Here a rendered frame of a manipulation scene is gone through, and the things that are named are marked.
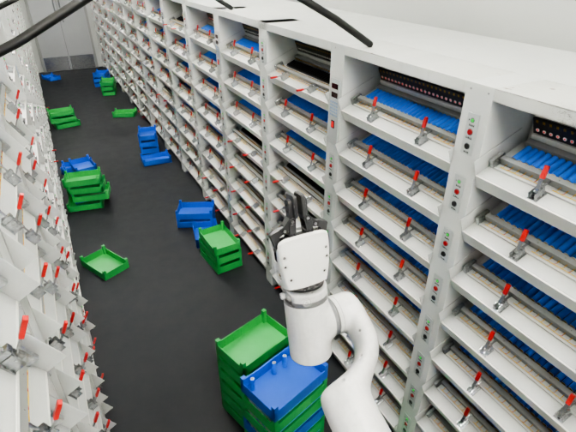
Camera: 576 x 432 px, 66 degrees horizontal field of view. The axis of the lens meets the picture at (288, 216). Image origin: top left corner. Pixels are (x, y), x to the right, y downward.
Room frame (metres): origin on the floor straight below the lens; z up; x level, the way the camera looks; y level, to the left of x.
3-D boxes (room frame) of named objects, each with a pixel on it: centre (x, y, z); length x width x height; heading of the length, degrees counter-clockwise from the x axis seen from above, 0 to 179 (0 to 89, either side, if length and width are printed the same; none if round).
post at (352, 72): (1.88, -0.28, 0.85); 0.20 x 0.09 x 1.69; 118
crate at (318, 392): (1.21, 0.01, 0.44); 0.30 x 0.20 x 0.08; 134
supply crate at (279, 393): (1.21, 0.01, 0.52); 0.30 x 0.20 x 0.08; 134
